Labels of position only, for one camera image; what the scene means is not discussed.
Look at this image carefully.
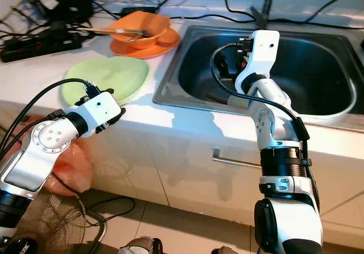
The stainless steel sink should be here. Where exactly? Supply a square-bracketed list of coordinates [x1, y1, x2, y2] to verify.
[152, 25, 358, 121]

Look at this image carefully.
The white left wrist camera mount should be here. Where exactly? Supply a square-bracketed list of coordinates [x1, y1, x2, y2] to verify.
[74, 92, 120, 138]

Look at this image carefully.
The orange bowl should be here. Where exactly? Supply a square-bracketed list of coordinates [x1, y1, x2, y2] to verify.
[109, 11, 171, 50]

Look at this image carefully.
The black faucet stem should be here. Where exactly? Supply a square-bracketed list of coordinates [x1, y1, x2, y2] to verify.
[250, 0, 276, 30]

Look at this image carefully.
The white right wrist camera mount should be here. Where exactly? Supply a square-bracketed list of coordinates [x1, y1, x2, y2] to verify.
[238, 30, 281, 92]

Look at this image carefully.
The light green plate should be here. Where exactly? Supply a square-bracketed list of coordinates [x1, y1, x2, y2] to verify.
[63, 56, 150, 108]

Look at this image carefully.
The wire grille floor fan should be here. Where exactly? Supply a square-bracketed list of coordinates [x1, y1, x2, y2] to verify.
[11, 191, 106, 254]

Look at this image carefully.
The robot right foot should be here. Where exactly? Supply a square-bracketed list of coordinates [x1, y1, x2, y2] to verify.
[210, 245, 239, 254]

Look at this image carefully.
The black power strip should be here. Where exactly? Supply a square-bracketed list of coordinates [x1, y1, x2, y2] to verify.
[0, 29, 83, 62]

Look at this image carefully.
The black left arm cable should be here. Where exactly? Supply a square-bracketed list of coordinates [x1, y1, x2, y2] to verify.
[0, 77, 97, 163]

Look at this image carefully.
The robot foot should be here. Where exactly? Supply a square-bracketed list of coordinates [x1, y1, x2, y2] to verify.
[126, 237, 163, 254]
[210, 245, 239, 254]

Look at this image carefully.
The metal spoon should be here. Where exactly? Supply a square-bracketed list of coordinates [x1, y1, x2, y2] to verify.
[125, 31, 148, 41]

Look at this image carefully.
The black fan cable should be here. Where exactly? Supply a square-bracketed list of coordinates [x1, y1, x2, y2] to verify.
[85, 196, 137, 226]

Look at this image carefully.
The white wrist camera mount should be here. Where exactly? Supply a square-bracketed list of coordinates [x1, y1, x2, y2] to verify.
[238, 30, 281, 92]
[74, 92, 120, 138]

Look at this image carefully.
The orange plastic bag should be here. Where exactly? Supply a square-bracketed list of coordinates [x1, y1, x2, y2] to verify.
[3, 117, 94, 196]

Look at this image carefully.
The orange plate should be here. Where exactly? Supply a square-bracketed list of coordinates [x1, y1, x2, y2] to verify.
[110, 28, 181, 59]

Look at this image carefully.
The wooden chopstick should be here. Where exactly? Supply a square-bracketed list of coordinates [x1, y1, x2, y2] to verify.
[88, 28, 148, 38]
[205, 93, 231, 104]

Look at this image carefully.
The white kitchen cabinet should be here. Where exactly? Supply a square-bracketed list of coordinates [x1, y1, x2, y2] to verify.
[0, 95, 364, 237]

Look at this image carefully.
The black battery charger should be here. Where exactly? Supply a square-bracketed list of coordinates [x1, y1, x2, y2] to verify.
[37, 0, 92, 24]

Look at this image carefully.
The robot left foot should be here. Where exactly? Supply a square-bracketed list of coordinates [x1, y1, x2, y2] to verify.
[126, 237, 163, 254]

